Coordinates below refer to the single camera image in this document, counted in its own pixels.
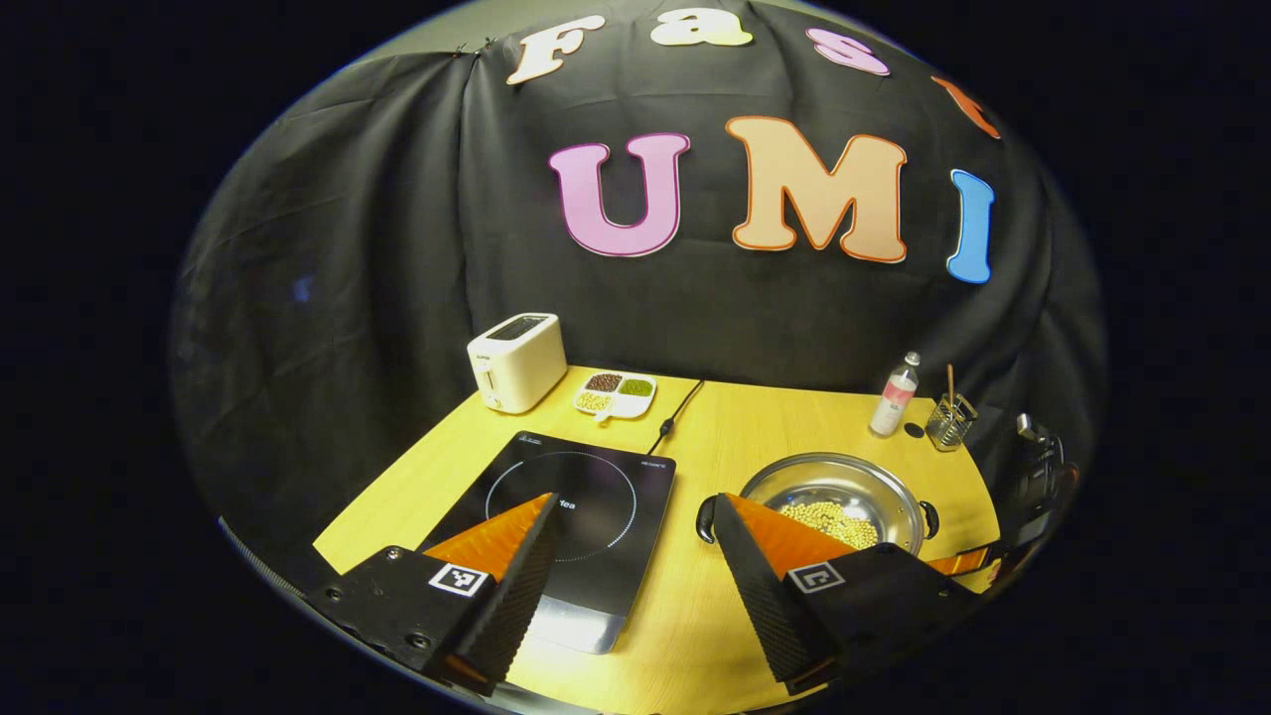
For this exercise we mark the clear bottle with pink label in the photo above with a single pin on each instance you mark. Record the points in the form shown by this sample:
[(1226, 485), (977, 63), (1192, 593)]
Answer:
[(894, 407)]

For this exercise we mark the white toaster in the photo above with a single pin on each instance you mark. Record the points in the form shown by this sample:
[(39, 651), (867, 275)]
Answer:
[(521, 367)]

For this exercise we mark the white divided dish with beans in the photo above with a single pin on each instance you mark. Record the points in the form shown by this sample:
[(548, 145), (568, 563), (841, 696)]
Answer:
[(618, 395)]

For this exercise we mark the black induction cooktop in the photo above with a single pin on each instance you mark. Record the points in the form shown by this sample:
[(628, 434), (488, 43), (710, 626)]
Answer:
[(606, 487)]

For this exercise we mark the heap of yellow soybeans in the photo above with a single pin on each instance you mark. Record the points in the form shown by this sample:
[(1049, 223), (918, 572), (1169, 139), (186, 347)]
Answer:
[(834, 521)]

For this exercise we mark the black backdrop cloth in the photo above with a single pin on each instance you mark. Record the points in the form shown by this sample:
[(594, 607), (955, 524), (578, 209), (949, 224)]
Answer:
[(397, 248)]

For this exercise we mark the thin wooden stick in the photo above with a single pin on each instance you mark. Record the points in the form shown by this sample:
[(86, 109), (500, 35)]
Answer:
[(949, 382)]

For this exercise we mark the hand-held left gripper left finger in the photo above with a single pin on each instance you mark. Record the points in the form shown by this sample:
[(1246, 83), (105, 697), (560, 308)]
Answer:
[(511, 606)]

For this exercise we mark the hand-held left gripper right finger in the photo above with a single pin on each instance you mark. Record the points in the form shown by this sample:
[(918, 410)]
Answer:
[(755, 606)]

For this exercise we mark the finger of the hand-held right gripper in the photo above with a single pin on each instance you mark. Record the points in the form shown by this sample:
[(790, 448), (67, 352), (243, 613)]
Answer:
[(958, 564)]

